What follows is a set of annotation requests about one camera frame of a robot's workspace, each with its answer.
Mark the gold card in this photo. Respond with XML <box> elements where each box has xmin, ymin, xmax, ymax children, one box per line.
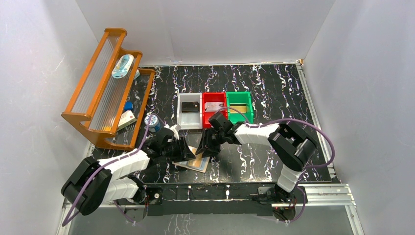
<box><xmin>188</xmin><ymin>153</ymin><xmax>210</xmax><ymax>173</ymax></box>
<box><xmin>230</xmin><ymin>103</ymin><xmax>249</xmax><ymax>114</ymax></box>

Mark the green plastic bin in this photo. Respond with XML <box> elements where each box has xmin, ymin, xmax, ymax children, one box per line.
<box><xmin>226</xmin><ymin>92</ymin><xmax>254</xmax><ymax>124</ymax></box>

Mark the blue bottle cap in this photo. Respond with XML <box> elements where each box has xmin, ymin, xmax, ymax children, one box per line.
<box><xmin>124</xmin><ymin>101</ymin><xmax>134</xmax><ymax>112</ymax></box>

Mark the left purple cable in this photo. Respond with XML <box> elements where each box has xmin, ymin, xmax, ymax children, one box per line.
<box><xmin>61</xmin><ymin>113</ymin><xmax>167</xmax><ymax>228</ymax></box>

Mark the beige leather card holder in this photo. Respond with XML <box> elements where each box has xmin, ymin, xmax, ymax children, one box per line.
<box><xmin>172</xmin><ymin>146</ymin><xmax>210</xmax><ymax>173</ymax></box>

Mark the wooden three-tier shelf rack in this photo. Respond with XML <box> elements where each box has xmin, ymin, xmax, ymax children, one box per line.
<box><xmin>61</xmin><ymin>28</ymin><xmax>155</xmax><ymax>150</ymax></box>

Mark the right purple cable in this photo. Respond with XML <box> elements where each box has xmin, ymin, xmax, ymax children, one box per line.
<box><xmin>215</xmin><ymin>107</ymin><xmax>336</xmax><ymax>224</ymax></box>

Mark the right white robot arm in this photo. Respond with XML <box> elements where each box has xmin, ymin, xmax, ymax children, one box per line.
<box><xmin>196</xmin><ymin>113</ymin><xmax>317</xmax><ymax>203</ymax></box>

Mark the purple cable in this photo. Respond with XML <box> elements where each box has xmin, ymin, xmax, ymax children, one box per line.
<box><xmin>215</xmin><ymin>107</ymin><xmax>336</xmax><ymax>224</ymax></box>
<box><xmin>61</xmin><ymin>113</ymin><xmax>167</xmax><ymax>228</ymax></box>

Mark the white plastic bin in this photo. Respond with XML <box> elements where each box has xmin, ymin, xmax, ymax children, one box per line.
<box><xmin>176</xmin><ymin>93</ymin><xmax>202</xmax><ymax>130</ymax></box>

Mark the red plastic bin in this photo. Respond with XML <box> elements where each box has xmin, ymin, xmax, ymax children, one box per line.
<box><xmin>202</xmin><ymin>92</ymin><xmax>227</xmax><ymax>129</ymax></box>

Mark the gold card in green bin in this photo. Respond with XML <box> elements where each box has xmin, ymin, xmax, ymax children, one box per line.
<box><xmin>230</xmin><ymin>103</ymin><xmax>249</xmax><ymax>114</ymax></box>

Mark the black card in white bin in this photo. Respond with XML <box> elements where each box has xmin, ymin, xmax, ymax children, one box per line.
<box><xmin>181</xmin><ymin>101</ymin><xmax>200</xmax><ymax>113</ymax></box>

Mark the silver card in red bin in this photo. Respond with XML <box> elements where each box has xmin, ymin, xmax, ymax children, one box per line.
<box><xmin>205</xmin><ymin>102</ymin><xmax>224</xmax><ymax>112</ymax></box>

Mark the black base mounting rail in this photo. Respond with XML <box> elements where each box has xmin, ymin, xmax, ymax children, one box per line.
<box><xmin>142</xmin><ymin>182</ymin><xmax>308</xmax><ymax>219</ymax></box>

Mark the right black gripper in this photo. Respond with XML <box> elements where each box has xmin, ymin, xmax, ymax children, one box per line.
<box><xmin>195</xmin><ymin>128</ymin><xmax>226</xmax><ymax>158</ymax></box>

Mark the white red small box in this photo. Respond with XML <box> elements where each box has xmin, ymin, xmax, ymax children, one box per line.
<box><xmin>117</xmin><ymin>110</ymin><xmax>137</xmax><ymax>131</ymax></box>

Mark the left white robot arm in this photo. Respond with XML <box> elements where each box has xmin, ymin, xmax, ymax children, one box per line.
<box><xmin>61</xmin><ymin>125</ymin><xmax>196</xmax><ymax>215</ymax></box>

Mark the blue white round tin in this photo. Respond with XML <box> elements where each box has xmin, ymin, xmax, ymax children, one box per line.
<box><xmin>144</xmin><ymin>114</ymin><xmax>161</xmax><ymax>133</ymax></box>

